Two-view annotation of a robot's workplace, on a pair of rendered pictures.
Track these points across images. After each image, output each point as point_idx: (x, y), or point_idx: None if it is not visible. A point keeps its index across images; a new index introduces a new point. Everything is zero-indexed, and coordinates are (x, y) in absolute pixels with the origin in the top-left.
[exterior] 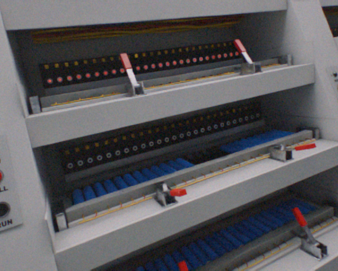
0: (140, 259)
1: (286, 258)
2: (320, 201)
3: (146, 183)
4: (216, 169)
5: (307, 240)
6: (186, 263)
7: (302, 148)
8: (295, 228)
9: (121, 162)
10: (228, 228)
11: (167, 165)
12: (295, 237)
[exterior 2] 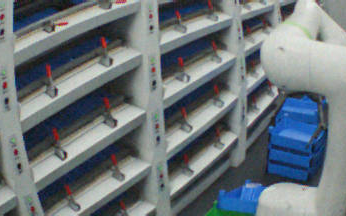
0: (17, 72)
1: (90, 68)
2: (114, 37)
3: (39, 21)
4: (71, 13)
5: (103, 57)
6: (41, 72)
7: (119, 2)
8: (98, 51)
9: (17, 11)
10: (60, 54)
11: (43, 12)
12: (96, 58)
